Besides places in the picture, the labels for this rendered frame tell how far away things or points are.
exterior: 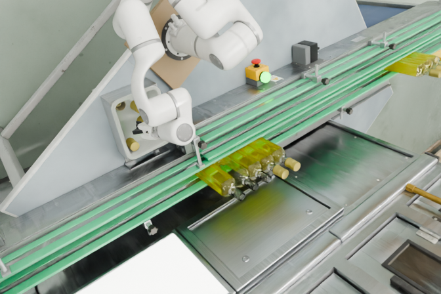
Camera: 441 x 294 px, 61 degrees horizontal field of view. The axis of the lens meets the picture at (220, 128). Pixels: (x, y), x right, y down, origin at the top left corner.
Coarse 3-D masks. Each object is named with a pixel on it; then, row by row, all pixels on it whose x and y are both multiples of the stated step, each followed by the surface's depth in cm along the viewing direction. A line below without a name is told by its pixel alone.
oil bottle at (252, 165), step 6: (240, 150) 138; (228, 156) 136; (234, 156) 135; (240, 156) 134; (246, 156) 134; (240, 162) 131; (246, 162) 131; (252, 162) 130; (258, 162) 130; (246, 168) 129; (252, 168) 128; (258, 168) 128; (252, 174) 128
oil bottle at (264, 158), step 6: (252, 144) 140; (246, 150) 137; (252, 150) 137; (258, 150) 136; (252, 156) 134; (258, 156) 133; (264, 156) 133; (270, 156) 132; (264, 162) 130; (270, 162) 131; (264, 168) 131
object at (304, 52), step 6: (300, 42) 168; (306, 42) 166; (312, 42) 165; (294, 48) 166; (300, 48) 163; (306, 48) 161; (312, 48) 163; (294, 54) 167; (300, 54) 164; (306, 54) 162; (312, 54) 165; (294, 60) 169; (300, 60) 166; (306, 60) 164; (312, 60) 166
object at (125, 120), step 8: (152, 88) 122; (128, 96) 118; (152, 96) 128; (112, 104) 116; (128, 104) 127; (112, 112) 117; (120, 112) 126; (128, 112) 128; (136, 112) 130; (120, 120) 127; (128, 120) 129; (120, 128) 120; (128, 128) 130; (120, 136) 121; (128, 136) 131; (136, 136) 133; (144, 144) 132; (152, 144) 131; (160, 144) 131; (128, 152) 125; (136, 152) 128; (144, 152) 128
